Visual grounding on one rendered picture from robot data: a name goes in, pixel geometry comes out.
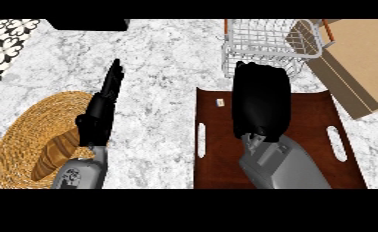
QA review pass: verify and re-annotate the woven wicker basket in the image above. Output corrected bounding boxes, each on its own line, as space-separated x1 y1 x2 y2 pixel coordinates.
0 90 97 190

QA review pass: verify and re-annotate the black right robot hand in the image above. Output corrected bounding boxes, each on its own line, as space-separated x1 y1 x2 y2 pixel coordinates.
230 60 292 144

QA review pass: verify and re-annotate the white wire tiered basket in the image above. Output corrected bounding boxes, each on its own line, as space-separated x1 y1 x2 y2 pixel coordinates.
220 18 336 80

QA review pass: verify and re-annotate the black appliance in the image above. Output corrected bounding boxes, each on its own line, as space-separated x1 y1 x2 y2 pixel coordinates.
44 18 131 32

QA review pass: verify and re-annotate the dark brown wooden tray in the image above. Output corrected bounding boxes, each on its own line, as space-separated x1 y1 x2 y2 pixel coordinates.
193 87 369 190

